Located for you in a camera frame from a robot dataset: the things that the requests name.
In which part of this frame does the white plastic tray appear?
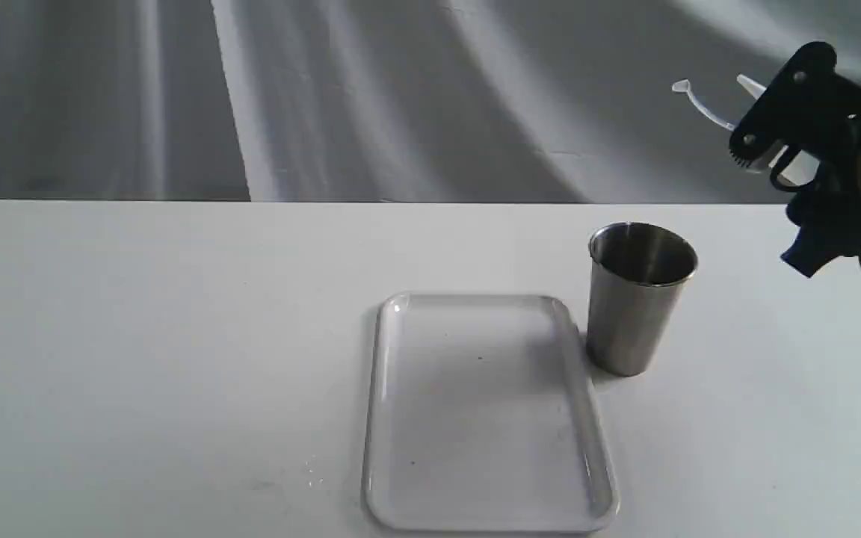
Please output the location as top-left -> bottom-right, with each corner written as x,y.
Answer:
362,293 -> 620,535

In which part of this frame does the clear plastic squeeze bottle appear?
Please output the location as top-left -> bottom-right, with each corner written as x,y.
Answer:
671,73 -> 861,271

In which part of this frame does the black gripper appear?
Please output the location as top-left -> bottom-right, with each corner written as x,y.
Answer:
729,41 -> 861,278

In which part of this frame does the stainless steel cup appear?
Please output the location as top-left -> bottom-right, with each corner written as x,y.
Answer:
585,222 -> 698,377

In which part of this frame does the grey backdrop cloth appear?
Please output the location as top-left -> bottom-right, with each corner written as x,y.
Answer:
0,1 -> 861,204

